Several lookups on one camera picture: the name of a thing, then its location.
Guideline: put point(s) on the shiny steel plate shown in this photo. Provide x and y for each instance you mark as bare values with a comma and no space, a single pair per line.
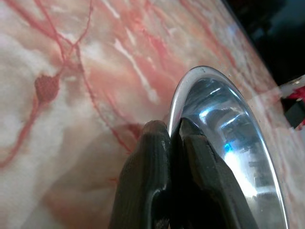
245,133

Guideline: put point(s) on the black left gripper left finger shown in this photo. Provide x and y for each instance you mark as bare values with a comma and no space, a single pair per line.
143,176

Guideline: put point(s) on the red white black object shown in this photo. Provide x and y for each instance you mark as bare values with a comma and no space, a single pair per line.
296,105

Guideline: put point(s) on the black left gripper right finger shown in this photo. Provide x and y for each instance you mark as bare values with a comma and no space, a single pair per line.
197,181

